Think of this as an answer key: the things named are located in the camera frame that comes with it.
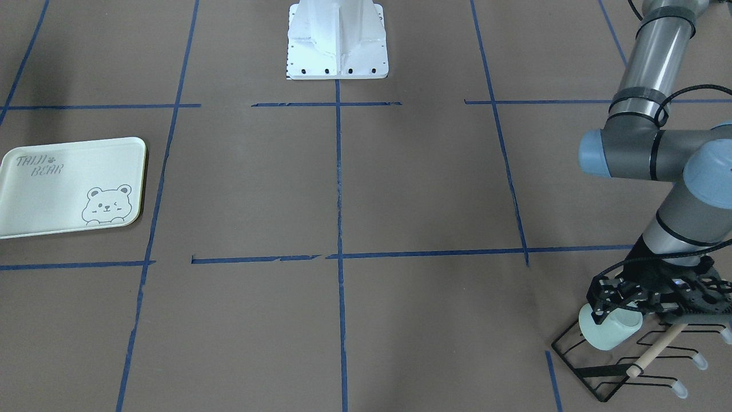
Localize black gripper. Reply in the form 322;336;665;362
587;255;731;325

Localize pale green cup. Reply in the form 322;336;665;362
578;303;643;350

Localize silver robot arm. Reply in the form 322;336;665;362
579;1;730;326

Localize cream bear tray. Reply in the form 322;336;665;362
1;137;148;239

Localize black wire cup rack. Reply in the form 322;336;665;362
551;321;730;402

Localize white camera stand pedestal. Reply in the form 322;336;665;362
286;1;389;80

